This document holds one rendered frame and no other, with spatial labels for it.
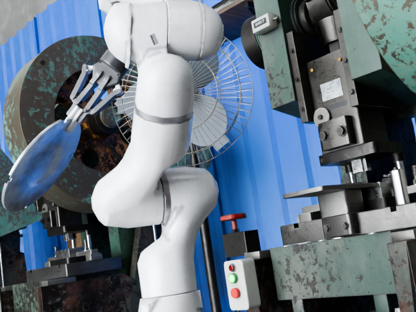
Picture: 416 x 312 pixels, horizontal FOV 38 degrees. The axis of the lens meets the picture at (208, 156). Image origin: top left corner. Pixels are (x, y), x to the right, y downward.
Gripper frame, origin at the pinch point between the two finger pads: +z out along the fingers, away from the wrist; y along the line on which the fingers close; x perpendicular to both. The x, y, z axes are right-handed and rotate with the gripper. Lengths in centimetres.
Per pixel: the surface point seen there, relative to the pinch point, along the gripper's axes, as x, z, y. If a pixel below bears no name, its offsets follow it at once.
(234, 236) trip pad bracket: -31, 0, -50
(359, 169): -27, -37, -68
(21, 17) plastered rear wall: -399, -45, 263
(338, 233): -16, -17, -72
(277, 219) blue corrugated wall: -202, -20, -55
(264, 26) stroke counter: -26, -56, -21
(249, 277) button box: -19, 7, -60
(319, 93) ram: -26, -48, -46
